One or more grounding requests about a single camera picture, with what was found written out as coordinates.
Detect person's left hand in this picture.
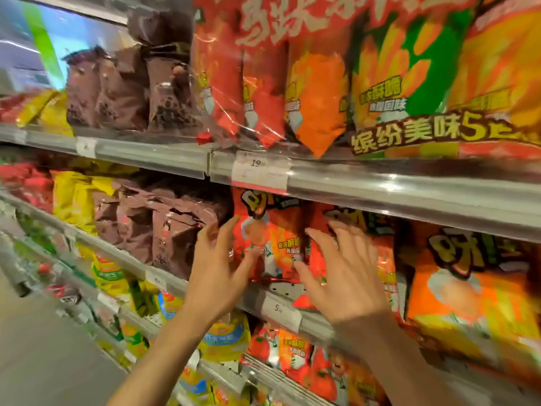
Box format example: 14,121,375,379
184,215,263,331

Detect person's right hand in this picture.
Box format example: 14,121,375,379
294,219,393,336

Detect red tomato-print chips bag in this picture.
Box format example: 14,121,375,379
304,202,401,324
232,188,310,285

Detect grey metal store shelf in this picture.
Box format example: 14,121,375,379
0,122,541,406

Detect orange potato stick bag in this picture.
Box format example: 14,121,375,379
405,222,541,379

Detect person's right forearm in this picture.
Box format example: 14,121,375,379
334,312,465,406

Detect person's left forearm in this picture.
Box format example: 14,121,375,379
108,308,212,406

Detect brown snack bags group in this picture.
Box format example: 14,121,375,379
65,8,233,280

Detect large yellow blue snack bag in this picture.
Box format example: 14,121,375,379
197,310,252,363

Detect white price label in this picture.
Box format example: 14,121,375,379
231,151,292,196
76,137,98,159
145,267,168,291
260,293,303,333

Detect bright yellow snack packs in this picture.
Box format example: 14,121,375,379
16,88,161,360

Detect red snack packs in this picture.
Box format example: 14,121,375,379
0,93,54,214

